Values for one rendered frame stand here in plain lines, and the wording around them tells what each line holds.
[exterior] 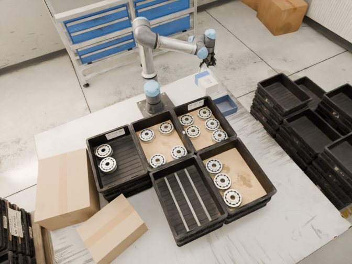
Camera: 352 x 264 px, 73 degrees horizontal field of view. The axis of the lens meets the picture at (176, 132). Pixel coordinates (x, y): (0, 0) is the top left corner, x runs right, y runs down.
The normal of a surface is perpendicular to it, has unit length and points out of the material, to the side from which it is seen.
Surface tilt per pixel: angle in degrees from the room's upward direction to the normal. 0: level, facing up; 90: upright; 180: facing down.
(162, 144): 0
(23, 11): 90
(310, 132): 0
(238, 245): 0
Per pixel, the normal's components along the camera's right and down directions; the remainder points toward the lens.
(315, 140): -0.05, -0.58
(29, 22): 0.44, 0.72
